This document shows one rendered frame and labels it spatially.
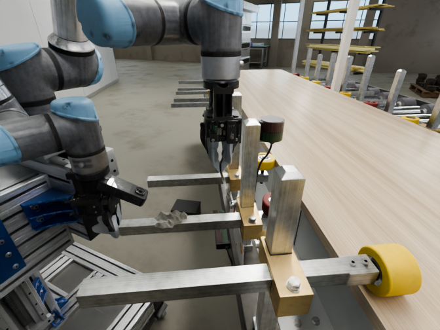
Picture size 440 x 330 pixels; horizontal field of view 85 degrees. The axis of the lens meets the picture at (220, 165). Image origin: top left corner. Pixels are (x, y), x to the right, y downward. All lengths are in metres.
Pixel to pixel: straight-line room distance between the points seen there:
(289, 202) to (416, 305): 0.29
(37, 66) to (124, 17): 0.43
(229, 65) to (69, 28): 0.49
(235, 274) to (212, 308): 1.09
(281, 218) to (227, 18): 0.33
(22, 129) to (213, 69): 0.34
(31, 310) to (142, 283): 0.80
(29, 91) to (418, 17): 11.77
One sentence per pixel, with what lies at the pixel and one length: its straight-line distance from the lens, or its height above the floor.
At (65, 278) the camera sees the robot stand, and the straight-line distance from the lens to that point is 1.55.
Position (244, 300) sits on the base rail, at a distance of 0.70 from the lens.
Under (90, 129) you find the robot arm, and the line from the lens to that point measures 0.54.
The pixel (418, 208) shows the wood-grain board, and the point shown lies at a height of 0.90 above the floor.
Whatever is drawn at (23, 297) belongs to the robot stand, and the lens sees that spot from 1.14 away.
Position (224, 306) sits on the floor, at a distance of 1.50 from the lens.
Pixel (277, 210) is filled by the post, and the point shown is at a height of 1.06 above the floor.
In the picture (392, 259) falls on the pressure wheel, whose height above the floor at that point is 0.98.
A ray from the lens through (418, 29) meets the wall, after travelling 11.98.
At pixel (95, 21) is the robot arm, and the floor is 1.31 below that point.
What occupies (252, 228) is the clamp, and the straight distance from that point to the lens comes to 0.63.
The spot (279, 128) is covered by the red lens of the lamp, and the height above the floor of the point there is 1.10.
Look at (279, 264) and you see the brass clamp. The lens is 0.42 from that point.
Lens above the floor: 1.29
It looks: 29 degrees down
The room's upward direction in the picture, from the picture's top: straight up
